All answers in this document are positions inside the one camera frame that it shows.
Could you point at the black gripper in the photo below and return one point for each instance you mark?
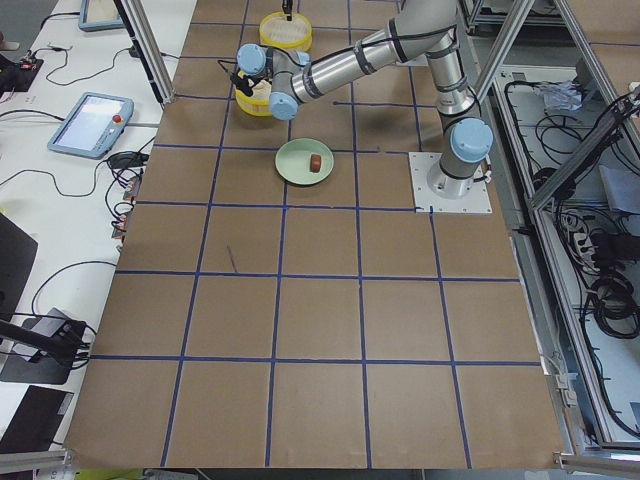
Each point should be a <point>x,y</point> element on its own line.
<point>244,86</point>

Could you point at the yellow bamboo steamer basket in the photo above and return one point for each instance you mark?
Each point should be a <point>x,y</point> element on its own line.
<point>253,97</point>

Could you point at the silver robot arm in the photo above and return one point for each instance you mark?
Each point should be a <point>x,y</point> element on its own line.
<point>425,29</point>

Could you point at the pale green round plate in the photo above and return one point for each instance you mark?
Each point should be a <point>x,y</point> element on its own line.
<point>292,161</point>

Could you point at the blue teach pendant tablet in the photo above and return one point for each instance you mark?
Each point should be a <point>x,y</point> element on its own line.
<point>93,125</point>

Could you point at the black laptop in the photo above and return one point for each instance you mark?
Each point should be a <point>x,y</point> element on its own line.
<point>18,253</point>

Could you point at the aluminium frame post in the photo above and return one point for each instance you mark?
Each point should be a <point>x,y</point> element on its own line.
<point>141,35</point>

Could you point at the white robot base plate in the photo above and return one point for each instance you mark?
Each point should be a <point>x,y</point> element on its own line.
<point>434,192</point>

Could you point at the black camera stand base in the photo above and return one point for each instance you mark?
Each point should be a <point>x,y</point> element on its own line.
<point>45,349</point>

